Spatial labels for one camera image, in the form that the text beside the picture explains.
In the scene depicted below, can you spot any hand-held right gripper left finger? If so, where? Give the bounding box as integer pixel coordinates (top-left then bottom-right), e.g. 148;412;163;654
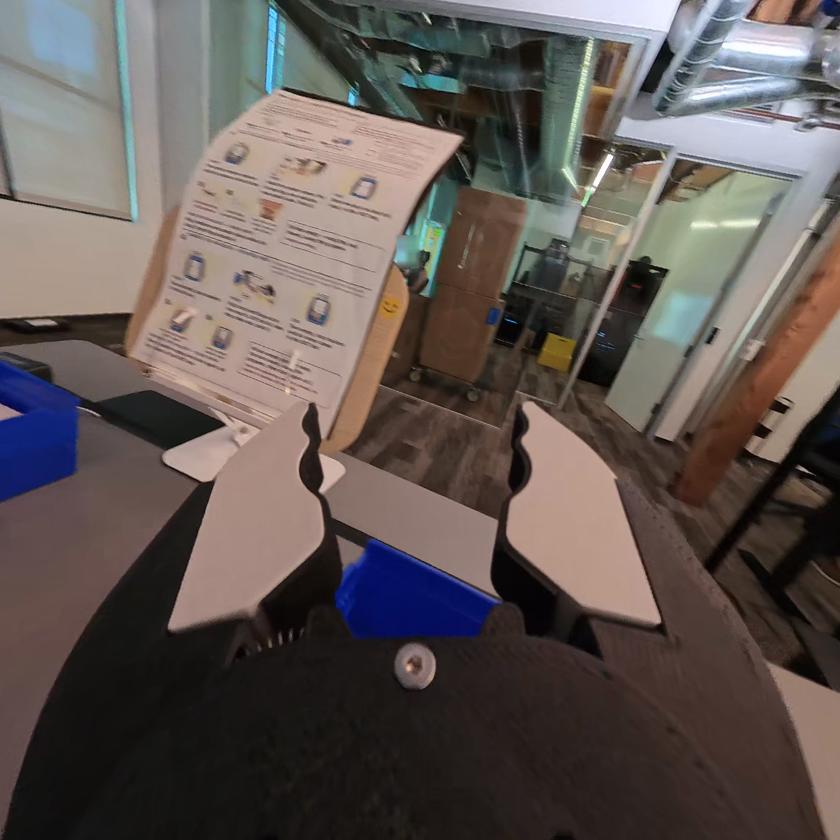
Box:
167;402;343;649

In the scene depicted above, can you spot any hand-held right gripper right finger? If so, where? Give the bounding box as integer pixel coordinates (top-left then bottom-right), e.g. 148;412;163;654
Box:
491;400;663;643

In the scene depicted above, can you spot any blue plastic bin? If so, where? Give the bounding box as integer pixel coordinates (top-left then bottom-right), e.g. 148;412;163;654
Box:
0;357;81;505
335;538;504;639

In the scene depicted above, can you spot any large brown cardboard box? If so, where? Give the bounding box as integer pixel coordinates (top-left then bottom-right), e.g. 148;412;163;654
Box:
419;282;505;403
434;185;530;304

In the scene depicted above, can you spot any yellow plastic bin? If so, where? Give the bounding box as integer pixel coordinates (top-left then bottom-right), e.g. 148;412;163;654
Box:
538;332;578;370

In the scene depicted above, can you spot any white door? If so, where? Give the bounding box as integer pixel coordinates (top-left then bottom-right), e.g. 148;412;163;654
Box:
604;174;798;435

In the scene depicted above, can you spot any black equipment cabinet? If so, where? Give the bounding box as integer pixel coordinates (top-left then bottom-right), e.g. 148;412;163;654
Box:
576;258;672;389

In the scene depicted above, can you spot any wooden pillar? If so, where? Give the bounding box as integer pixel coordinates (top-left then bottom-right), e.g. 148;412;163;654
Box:
671;213;840;508

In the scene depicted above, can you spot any black device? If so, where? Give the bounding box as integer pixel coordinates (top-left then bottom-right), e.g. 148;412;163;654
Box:
0;353;55;383

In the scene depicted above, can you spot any printed instruction sheet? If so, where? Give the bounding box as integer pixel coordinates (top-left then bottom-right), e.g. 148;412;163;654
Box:
134;88;465;421

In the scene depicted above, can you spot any window with white blind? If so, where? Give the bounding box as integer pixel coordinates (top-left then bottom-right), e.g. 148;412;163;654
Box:
0;0;137;222

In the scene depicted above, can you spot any silver ventilation duct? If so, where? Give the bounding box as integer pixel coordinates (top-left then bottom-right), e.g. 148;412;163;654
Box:
651;0;840;120

